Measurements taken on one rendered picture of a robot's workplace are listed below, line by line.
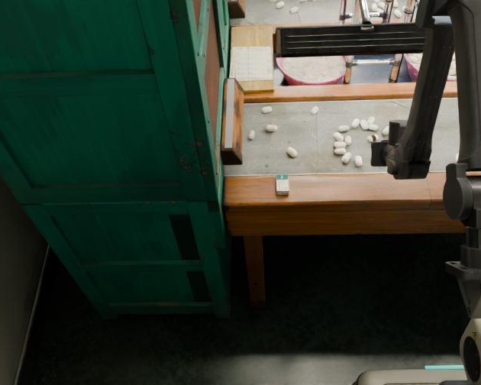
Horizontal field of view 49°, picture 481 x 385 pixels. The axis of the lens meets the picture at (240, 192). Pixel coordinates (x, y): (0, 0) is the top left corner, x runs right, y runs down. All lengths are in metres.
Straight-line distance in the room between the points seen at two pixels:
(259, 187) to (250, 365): 0.82
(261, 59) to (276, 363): 1.12
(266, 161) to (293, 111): 0.22
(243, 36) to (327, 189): 0.72
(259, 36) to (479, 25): 1.09
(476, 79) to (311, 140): 0.77
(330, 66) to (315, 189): 0.56
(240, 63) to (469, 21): 1.00
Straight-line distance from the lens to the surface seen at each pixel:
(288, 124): 1.72
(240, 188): 1.54
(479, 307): 0.99
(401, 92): 1.82
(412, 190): 1.57
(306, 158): 1.63
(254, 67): 1.85
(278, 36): 1.47
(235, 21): 2.12
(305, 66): 1.92
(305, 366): 2.11
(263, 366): 2.10
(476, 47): 1.02
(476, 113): 0.99
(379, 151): 1.43
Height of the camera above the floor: 2.01
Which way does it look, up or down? 55 degrees down
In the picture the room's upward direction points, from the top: 6 degrees counter-clockwise
